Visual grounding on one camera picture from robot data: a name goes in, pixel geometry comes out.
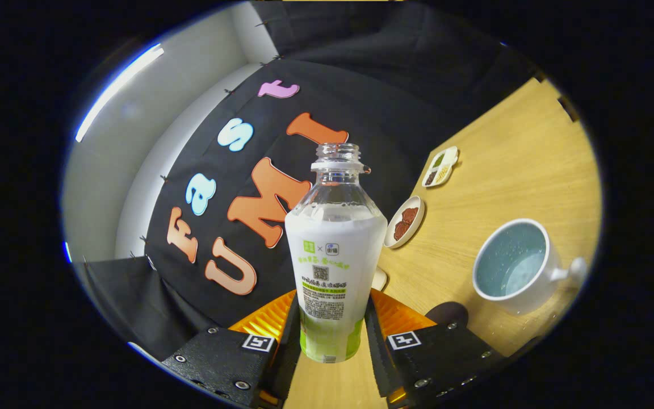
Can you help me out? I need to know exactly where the wooden table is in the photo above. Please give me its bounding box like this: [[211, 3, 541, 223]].
[[282, 77, 603, 409]]

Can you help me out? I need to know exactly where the white cup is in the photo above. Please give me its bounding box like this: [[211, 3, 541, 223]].
[[472, 218, 589, 316]]

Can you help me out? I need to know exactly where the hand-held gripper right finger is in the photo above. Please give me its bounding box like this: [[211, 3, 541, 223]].
[[364, 287, 508, 407]]

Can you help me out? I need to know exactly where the round white plate red food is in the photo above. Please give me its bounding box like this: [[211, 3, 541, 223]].
[[384, 195, 426, 249]]

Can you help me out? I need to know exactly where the dark brown round coaster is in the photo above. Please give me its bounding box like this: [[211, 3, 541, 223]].
[[425, 302, 469, 329]]

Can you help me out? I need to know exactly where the black backdrop cloth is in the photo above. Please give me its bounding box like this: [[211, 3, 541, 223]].
[[72, 0, 549, 364]]

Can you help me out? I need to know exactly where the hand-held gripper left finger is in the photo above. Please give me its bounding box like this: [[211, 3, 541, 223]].
[[160, 290, 300, 408]]

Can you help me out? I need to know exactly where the clear juice bottle green label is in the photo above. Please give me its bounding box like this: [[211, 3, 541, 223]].
[[284, 143, 389, 364]]

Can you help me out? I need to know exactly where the white divided dish with beans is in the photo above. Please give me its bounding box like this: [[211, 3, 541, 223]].
[[421, 146, 460, 189]]

